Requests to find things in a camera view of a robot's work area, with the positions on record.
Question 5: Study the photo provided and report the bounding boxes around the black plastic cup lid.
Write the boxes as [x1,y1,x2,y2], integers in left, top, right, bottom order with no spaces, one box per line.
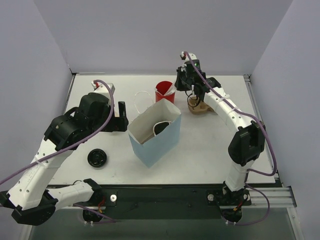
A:
[152,121,171,136]

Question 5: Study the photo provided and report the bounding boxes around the light blue paper bag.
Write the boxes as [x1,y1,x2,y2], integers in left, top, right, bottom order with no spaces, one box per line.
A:
[127,99,182,168]

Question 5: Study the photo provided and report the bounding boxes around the brown cardboard cup carrier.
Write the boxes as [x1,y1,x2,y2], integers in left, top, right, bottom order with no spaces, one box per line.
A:
[187,96,214,115]
[138,132,155,145]

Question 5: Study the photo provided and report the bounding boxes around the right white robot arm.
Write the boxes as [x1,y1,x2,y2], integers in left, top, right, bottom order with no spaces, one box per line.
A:
[175,56,265,204]

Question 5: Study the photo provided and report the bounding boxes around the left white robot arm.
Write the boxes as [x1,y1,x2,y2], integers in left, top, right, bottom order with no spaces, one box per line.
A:
[0,92,129,226]

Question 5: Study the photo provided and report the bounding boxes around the red ribbed cylinder holder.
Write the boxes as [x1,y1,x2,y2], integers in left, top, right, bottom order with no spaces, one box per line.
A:
[155,81,175,104]

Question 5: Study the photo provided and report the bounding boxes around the stacked black cup lids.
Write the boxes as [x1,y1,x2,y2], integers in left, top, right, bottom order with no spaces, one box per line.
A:
[87,148,108,168]

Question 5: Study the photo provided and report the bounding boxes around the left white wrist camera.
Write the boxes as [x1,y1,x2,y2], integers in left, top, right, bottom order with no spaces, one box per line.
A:
[91,81,115,99]

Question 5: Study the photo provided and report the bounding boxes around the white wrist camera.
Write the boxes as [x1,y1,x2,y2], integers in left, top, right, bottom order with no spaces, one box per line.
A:
[91,81,115,99]
[180,51,198,62]

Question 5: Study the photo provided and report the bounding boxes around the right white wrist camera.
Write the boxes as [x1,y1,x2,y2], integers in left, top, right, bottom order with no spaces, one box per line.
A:
[180,51,198,62]

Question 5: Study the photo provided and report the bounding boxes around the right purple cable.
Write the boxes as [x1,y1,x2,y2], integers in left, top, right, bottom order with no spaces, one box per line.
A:
[183,51,278,226]

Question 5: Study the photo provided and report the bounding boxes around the aluminium table frame rail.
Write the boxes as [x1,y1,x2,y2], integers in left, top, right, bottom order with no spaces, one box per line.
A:
[243,73,298,208]

